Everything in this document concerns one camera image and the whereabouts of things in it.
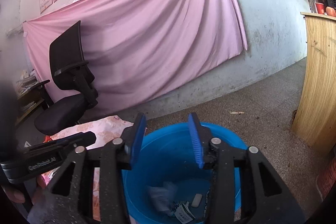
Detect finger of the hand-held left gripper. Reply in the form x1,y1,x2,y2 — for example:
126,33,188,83
31,133,86,151
66,132,96,149

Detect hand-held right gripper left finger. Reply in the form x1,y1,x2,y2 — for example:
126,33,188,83
42,112,147,224

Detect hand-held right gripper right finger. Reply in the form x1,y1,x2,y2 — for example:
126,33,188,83
188,112,292,224

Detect blue plastic bucket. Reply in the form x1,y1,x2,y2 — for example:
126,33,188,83
121,122,248,224

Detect trash pieces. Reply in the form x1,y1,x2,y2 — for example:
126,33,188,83
146,181,179,214

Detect small white block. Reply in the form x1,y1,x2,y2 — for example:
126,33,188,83
191,194,203,208

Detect blue-white wrapper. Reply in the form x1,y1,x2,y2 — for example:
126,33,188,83
169,200,196,224

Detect person's left hand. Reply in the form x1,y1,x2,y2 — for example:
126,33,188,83
0,174,49,205

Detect floral blanket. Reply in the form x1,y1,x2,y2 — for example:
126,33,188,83
42,115,147,224

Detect wooden desk shelf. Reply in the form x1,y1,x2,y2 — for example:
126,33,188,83
14,80,50,127

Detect stack of books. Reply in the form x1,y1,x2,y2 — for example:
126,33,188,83
16,69,38,94

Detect black office chair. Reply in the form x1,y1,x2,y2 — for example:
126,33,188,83
34,21,99,136

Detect pink hanging sheet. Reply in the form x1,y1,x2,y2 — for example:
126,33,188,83
22,0,248,115

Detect wooden cabinet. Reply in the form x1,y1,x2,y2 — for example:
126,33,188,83
291,12,336,153

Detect red patterned fabric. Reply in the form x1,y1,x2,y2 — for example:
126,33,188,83
316,158,336,201

